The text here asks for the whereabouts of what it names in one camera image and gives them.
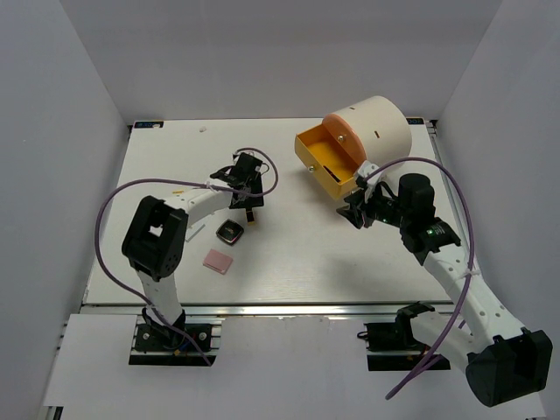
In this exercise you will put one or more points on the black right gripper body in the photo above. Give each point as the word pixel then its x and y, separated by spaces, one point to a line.
pixel 387 211

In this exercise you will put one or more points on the gold black lipstick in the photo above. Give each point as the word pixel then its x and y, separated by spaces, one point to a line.
pixel 250 216
pixel 332 174

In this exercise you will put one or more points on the orange top drawer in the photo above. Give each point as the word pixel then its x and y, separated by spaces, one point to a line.
pixel 344 134

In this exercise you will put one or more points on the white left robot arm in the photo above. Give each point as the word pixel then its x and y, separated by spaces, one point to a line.
pixel 155 240

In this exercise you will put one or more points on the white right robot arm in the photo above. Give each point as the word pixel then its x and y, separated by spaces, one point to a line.
pixel 501 358

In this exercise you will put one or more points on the pink square makeup sponge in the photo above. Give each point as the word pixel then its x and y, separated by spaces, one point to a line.
pixel 217 261

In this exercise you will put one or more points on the black square compact case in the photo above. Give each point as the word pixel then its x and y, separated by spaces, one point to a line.
pixel 230 232

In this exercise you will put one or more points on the round cream drawer organizer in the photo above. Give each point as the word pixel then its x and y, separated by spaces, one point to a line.
pixel 382 128

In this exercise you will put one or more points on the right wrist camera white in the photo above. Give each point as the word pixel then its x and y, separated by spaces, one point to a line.
pixel 367 176

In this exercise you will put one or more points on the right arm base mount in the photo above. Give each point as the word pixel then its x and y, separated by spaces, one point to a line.
pixel 390 345

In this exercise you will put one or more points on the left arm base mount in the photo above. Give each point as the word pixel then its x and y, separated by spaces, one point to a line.
pixel 151 347

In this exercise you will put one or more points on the aluminium table front rail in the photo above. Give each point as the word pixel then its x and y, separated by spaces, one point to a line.
pixel 223 310

